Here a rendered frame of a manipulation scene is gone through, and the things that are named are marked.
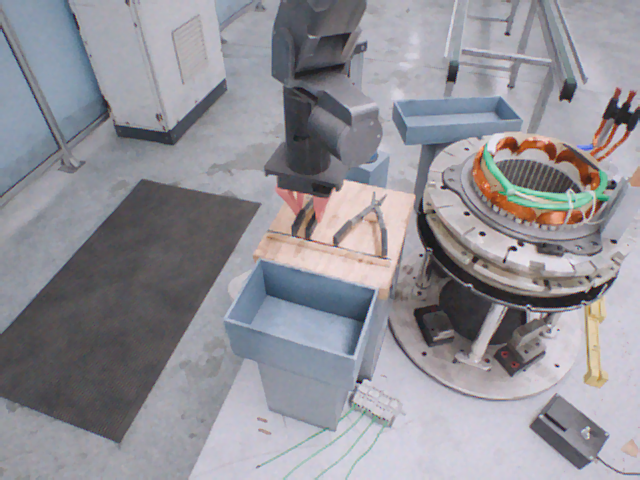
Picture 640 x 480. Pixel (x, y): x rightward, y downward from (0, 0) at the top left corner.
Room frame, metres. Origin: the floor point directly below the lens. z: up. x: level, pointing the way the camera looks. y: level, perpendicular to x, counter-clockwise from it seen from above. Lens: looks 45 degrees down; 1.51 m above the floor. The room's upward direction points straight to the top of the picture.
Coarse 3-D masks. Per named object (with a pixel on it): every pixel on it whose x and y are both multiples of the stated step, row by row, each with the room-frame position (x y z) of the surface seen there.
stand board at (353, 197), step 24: (336, 192) 0.54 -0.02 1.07; (360, 192) 0.54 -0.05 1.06; (384, 192) 0.54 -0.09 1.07; (288, 216) 0.48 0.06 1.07; (336, 216) 0.48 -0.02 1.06; (384, 216) 0.48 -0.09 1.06; (408, 216) 0.48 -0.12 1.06; (264, 240) 0.43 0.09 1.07; (360, 240) 0.43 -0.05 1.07; (288, 264) 0.39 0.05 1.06; (312, 264) 0.38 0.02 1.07; (336, 264) 0.38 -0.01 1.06; (360, 264) 0.38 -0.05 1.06; (384, 288) 0.34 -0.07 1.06
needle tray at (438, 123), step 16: (496, 96) 0.87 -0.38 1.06; (400, 112) 0.79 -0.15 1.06; (416, 112) 0.85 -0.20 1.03; (432, 112) 0.85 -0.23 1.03; (448, 112) 0.86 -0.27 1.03; (464, 112) 0.86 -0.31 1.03; (480, 112) 0.87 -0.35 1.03; (496, 112) 0.87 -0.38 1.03; (512, 112) 0.81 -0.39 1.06; (400, 128) 0.78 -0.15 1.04; (416, 128) 0.74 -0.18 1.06; (432, 128) 0.74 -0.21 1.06; (448, 128) 0.75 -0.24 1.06; (464, 128) 0.75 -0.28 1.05; (480, 128) 0.76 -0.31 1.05; (496, 128) 0.76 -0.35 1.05; (512, 128) 0.77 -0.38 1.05; (416, 144) 0.74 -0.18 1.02; (432, 144) 0.78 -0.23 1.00; (448, 144) 0.76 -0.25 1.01; (432, 160) 0.77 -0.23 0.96; (416, 176) 0.84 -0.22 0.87; (416, 192) 0.82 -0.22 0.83; (416, 208) 0.80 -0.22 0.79
